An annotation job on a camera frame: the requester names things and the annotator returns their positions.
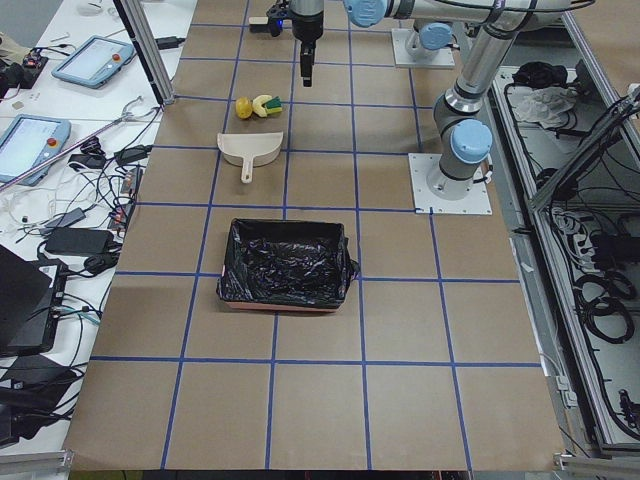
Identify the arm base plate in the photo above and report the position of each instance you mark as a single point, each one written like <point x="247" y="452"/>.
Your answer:
<point x="434" y="193"/>
<point x="441" y="60"/>

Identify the black laptop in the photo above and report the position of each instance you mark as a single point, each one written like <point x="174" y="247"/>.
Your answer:
<point x="31" y="300"/>

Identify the blue teach pendant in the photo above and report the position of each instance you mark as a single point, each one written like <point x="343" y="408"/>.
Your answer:
<point x="29" y="141"/>
<point x="95" y="62"/>

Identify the black power adapter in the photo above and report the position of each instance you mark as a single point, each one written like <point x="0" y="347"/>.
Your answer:
<point x="78" y="241"/>

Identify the pale apple slice toy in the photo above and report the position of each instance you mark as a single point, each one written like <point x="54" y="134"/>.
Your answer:
<point x="259" y="105"/>

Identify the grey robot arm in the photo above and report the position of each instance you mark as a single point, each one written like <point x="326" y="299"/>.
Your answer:
<point x="499" y="24"/>
<point x="428" y="38"/>

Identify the aluminium frame post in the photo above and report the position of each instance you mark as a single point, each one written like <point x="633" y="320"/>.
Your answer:
<point x="139" y="31"/>

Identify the green yellow sponge piece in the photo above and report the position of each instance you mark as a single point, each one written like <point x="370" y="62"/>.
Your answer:
<point x="273" y="106"/>

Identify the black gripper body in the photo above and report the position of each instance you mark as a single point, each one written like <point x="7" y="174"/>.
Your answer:
<point x="307" y="26"/>

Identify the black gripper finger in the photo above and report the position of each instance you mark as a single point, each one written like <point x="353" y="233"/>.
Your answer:
<point x="307" y="61"/>

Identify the bin with black bag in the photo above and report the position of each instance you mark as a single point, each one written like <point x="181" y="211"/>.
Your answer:
<point x="286" y="265"/>

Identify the yellow toy potato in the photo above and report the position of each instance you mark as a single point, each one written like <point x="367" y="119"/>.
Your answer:
<point x="243" y="108"/>

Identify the beige plastic dustpan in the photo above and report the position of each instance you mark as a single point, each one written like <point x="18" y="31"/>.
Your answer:
<point x="248" y="151"/>

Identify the white crumpled cloth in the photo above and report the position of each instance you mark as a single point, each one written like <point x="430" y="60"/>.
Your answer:
<point x="549" y="107"/>

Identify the white hand brush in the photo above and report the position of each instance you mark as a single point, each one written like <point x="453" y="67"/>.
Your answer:
<point x="259" y="24"/>

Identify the upper blue teach pendant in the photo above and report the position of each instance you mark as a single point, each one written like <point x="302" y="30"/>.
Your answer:
<point x="95" y="62"/>

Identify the long reach grabber tool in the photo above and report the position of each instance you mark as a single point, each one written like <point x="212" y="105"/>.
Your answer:
<point x="33" y="176"/>

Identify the lower blue teach pendant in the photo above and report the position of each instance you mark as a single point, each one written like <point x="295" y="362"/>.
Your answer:
<point x="29" y="141"/>

